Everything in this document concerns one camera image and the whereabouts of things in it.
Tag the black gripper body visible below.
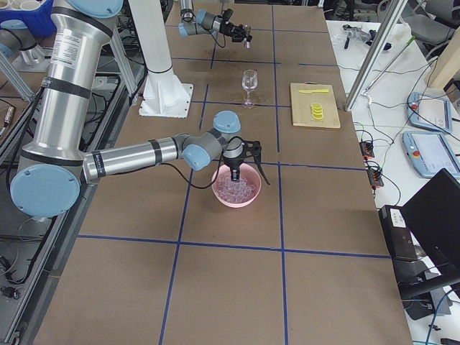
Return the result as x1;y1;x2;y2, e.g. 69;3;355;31
221;22;244;42
224;138;245;170

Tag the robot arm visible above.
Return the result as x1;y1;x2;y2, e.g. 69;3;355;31
6;1;252;218
178;0;252;48

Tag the pile of ice cubes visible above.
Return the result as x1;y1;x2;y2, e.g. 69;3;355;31
214;173;258;203

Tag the clear wine glass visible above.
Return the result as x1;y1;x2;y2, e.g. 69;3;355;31
241;69;258;109

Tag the pink bowl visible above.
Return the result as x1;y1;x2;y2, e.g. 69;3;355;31
211;164;261;208

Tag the bamboo cutting board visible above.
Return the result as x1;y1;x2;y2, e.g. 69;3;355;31
290;83;341;129

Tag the yellow plastic knife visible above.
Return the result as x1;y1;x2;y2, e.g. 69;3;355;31
298;88;330;94

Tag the crumpled plastic bag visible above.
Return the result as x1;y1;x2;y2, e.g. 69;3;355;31
331;24;377;49

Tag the black box with label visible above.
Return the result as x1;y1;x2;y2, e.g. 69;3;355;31
378;205;422;262

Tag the teach pendant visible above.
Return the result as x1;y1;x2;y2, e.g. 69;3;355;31
402;131;459;179
408;92;453;134

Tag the wooden plank stand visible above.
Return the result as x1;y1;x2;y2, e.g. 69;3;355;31
427;30;460;88

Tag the black laptop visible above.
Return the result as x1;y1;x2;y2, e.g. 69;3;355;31
401;168;459;269

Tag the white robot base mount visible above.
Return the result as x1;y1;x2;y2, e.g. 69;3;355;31
129;0;193;119

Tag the green handled reach grabber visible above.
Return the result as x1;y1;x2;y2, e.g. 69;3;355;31
361;34;416;98

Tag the aluminium camera post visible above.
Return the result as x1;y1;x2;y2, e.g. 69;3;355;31
344;0;408;111

